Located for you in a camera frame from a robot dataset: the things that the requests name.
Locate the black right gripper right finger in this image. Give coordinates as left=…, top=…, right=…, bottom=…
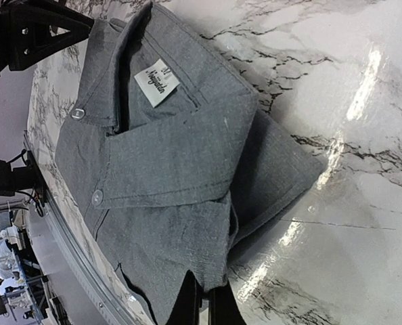
left=208, top=286, right=247, bottom=325

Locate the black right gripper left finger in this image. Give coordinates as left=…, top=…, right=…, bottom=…
left=166, top=271, right=201, bottom=325

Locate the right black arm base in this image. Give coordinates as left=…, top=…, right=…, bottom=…
left=0, top=149, right=48, bottom=217

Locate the person in white coat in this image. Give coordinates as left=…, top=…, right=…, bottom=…
left=0, top=241, right=20, bottom=286

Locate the aluminium front frame rail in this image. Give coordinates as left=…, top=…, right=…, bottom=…
left=23, top=131, right=144, bottom=325

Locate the grey button-up shirt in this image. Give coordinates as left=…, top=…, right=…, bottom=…
left=55, top=3, right=323, bottom=324

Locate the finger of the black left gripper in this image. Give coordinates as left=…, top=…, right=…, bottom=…
left=0, top=5, right=94, bottom=70

